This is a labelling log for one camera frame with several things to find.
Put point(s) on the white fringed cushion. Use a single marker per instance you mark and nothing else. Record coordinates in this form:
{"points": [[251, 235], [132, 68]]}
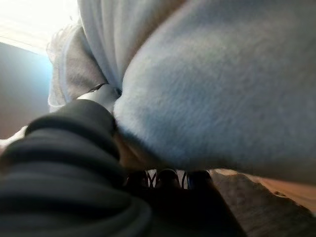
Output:
{"points": [[209, 86]]}

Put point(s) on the left robot hand black silver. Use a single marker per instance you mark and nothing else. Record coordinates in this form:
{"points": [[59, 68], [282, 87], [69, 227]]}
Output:
{"points": [[61, 185]]}

